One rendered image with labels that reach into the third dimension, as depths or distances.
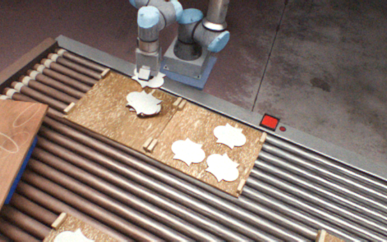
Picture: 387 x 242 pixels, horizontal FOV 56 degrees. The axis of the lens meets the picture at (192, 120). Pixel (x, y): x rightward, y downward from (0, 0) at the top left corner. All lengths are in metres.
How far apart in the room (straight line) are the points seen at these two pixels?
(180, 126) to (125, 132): 0.24
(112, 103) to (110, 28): 2.15
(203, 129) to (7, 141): 0.77
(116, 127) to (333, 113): 2.13
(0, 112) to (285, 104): 2.26
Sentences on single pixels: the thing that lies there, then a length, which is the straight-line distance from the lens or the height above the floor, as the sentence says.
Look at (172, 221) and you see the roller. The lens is 1.37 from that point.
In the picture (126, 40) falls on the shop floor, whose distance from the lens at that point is 3.62.
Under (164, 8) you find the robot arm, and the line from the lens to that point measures 1.39.
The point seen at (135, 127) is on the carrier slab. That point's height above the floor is 0.94.
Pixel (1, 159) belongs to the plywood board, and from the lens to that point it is 1.46.
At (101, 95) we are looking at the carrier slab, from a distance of 1.73.
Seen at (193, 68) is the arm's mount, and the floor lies 0.93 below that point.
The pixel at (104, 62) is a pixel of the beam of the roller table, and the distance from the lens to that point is 1.94.
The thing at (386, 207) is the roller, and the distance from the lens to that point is 1.65.
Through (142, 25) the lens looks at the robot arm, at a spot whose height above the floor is 1.39.
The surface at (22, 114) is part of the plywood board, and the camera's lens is 1.57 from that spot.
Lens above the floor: 2.15
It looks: 48 degrees down
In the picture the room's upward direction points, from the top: 7 degrees clockwise
